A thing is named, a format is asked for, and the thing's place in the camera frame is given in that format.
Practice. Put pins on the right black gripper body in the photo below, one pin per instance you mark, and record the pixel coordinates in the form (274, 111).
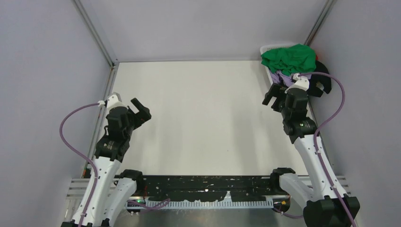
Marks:
(284, 112)

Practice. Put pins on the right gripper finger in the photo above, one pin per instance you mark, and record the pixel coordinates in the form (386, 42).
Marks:
(274, 91)
(279, 103)

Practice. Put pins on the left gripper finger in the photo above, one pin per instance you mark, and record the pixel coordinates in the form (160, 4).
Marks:
(138, 105)
(140, 118)

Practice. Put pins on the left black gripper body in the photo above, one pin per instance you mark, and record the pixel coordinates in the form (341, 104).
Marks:
(128, 128)

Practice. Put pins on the green t shirt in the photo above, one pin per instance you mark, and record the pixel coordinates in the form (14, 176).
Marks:
(298, 58)

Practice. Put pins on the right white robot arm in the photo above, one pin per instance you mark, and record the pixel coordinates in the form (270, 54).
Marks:
(325, 202)

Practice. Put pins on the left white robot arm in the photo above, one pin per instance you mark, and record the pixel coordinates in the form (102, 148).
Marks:
(100, 205)

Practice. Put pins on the lilac t shirt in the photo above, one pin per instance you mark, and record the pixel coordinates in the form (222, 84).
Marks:
(279, 78)

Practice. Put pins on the black t shirt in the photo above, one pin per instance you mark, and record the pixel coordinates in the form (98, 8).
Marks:
(319, 84)

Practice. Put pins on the white plastic laundry basket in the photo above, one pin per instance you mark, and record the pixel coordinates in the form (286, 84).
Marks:
(282, 62)

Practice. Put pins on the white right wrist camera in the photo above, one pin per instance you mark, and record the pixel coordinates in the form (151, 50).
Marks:
(301, 82)

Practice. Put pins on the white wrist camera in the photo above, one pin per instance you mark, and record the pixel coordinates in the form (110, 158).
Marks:
(113, 101)
(301, 82)

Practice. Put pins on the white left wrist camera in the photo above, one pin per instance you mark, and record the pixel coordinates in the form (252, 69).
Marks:
(113, 101)

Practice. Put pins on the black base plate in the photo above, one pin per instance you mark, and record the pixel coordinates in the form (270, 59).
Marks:
(207, 188)

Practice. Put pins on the slotted grey cable duct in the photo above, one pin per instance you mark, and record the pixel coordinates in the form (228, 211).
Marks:
(224, 204)

